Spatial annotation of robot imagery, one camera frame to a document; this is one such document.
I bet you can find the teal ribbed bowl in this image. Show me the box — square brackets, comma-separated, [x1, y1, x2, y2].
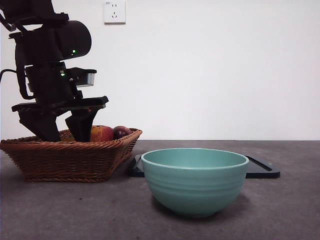
[140, 147, 250, 218]

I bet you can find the dark rectangular tray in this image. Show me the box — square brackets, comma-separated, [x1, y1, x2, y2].
[128, 154, 281, 179]

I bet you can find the brown wicker basket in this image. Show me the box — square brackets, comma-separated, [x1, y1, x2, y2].
[0, 128, 143, 183]

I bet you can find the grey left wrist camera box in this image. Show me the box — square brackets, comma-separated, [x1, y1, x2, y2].
[66, 67, 98, 88]

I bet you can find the red yellow apple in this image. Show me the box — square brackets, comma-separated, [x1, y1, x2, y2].
[89, 125, 115, 143]

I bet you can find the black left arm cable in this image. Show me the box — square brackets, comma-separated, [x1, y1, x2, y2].
[0, 69, 35, 100]

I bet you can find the white wall power socket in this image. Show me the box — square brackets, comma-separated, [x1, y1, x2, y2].
[104, 0, 127, 26]

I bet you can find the dark purple fruit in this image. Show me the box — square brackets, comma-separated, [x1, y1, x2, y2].
[112, 125, 133, 141]

